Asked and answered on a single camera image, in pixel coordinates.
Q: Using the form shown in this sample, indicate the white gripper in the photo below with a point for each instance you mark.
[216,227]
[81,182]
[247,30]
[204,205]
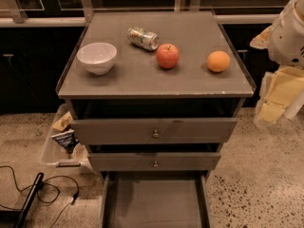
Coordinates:
[286,41]

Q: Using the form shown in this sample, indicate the red apple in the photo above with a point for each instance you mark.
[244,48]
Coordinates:
[167,56]

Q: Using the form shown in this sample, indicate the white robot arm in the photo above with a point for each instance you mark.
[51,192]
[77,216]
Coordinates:
[282,92]

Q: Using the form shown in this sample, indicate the grey drawer cabinet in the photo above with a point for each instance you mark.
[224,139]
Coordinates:
[137,88]

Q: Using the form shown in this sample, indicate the brass top drawer knob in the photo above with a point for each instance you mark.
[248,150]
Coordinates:
[155,134]

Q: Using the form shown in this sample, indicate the grey middle drawer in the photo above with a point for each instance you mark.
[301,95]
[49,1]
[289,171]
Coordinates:
[168,161]

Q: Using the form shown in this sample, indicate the grey open bottom drawer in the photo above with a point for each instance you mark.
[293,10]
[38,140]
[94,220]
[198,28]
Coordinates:
[160,199]

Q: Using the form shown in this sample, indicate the grey top drawer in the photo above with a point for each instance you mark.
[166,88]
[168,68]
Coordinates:
[139,131]

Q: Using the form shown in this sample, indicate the orange fruit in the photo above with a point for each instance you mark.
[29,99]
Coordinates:
[218,61]

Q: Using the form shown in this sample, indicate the crushed soda can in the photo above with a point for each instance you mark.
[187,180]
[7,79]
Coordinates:
[143,38]

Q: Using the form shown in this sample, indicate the white ceramic bowl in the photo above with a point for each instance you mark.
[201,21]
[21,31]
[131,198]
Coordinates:
[97,58]

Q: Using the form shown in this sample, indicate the tan snack packet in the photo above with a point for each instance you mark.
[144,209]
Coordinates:
[63,123]

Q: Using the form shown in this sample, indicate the dark blue snack bag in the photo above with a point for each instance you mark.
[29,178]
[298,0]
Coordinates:
[67,140]

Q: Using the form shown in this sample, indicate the clear plastic storage bin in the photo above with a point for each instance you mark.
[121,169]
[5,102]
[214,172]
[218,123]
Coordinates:
[54,155]

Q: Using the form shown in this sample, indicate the black bar on floor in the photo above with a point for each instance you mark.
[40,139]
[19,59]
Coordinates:
[22,214]

